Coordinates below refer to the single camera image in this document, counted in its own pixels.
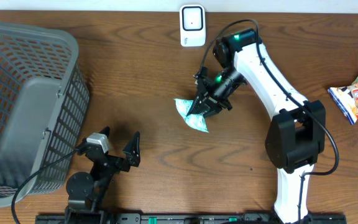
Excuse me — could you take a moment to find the green wet wipes pack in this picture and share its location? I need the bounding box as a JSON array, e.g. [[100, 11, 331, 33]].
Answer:
[[175, 98, 208, 133]]

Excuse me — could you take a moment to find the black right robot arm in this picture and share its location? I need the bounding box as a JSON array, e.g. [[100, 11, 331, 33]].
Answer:
[[185, 29, 326, 223]]

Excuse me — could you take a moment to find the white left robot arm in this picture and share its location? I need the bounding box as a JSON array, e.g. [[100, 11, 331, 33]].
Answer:
[[64, 126, 140, 224]]

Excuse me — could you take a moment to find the grey plastic shopping basket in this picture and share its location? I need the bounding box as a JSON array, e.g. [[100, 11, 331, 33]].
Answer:
[[0, 22, 90, 207]]

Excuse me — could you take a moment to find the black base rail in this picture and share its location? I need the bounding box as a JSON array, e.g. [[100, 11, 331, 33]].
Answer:
[[35, 212, 347, 224]]

